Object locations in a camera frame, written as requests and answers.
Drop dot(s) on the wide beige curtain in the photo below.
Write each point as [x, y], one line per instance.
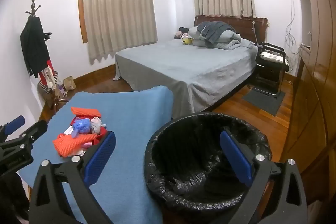
[118, 8]

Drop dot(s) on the black metal chair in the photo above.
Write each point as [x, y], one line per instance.
[281, 74]

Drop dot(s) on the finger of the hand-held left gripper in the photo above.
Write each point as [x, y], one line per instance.
[34, 130]
[14, 124]

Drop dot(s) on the bin with black liner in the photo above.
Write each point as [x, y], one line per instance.
[189, 150]

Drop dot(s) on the red cloth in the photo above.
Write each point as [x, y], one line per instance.
[102, 134]

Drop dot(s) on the wooden wardrobe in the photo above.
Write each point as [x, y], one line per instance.
[315, 69]

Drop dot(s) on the dark grey floor mat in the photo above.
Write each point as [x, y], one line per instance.
[262, 102]

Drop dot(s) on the chair seat cushion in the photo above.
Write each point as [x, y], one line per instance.
[273, 57]

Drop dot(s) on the wooden coat rack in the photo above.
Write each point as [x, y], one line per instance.
[32, 6]

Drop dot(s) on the blue plastic bag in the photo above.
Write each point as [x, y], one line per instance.
[82, 127]

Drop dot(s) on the orange foam net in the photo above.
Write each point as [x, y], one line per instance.
[86, 111]
[71, 144]

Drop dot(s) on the brown paper bag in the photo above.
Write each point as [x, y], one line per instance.
[69, 83]

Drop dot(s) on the striped bag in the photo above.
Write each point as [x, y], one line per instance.
[43, 87]

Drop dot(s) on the black coat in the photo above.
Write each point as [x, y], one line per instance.
[34, 45]

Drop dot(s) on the folded grey quilt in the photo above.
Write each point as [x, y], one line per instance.
[225, 41]

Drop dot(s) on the small purple bag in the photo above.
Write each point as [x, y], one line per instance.
[61, 90]

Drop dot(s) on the red garment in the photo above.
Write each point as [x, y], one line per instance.
[50, 66]

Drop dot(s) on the grey cloth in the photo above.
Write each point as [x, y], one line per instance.
[97, 129]

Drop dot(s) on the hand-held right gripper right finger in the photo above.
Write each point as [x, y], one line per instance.
[235, 158]

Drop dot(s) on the light purple wrapper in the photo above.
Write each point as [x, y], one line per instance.
[85, 146]

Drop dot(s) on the bed with grey sheet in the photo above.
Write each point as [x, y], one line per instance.
[183, 69]

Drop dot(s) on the blue towel covered table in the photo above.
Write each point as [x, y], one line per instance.
[131, 121]

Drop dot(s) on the dark grey clothes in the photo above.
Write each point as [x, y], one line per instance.
[214, 29]

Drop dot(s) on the yellow plush toy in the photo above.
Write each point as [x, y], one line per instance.
[187, 41]

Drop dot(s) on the wooden window frame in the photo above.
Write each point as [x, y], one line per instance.
[81, 8]

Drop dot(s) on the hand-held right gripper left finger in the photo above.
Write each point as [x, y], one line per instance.
[101, 158]

